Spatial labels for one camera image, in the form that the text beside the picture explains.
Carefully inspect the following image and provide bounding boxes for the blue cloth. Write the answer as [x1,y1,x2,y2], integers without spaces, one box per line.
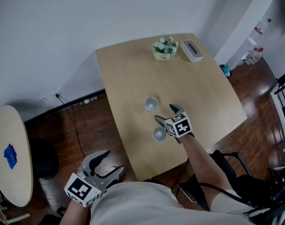
[3,143,18,170]

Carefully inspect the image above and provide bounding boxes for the white shelf with bottles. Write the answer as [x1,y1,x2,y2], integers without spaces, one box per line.
[240,17,270,67]

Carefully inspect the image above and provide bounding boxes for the black metal rack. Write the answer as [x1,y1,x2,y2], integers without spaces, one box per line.
[270,71,285,164]

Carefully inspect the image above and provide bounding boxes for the teal round object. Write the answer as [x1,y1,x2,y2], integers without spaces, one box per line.
[219,64,233,79]

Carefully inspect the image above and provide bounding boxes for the person's right forearm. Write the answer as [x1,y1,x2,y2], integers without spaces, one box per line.
[180,134,230,212]

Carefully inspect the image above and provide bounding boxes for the round wooden side table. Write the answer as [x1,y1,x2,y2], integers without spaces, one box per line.
[0,105,34,208]

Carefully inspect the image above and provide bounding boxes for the potted white flowers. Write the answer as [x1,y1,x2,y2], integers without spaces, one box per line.
[152,36,180,61]

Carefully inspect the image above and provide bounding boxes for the white tissue box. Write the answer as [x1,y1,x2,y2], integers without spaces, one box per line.
[179,39,204,63]

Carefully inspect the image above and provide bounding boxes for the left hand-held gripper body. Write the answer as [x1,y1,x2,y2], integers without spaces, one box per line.
[64,155,108,208]

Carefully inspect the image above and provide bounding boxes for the black power cable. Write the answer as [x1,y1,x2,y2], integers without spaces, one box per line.
[55,93,86,158]

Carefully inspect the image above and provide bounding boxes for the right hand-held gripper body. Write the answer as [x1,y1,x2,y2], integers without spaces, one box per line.
[164,111,195,145]

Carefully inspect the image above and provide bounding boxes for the black round stool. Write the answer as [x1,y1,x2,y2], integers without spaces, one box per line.
[27,136,60,180]

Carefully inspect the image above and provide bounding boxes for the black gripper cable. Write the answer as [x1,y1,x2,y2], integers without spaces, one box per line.
[195,182,243,200]

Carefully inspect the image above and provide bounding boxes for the white cup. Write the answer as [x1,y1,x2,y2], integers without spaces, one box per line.
[144,97,159,113]
[152,127,168,143]

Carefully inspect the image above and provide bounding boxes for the black office chair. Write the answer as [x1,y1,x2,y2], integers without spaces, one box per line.
[172,150,278,210]

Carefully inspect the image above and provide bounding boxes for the person's left forearm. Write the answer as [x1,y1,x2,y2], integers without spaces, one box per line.
[59,198,92,225]

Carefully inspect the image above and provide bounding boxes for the person's white shirt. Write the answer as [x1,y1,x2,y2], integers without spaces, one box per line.
[89,180,254,225]

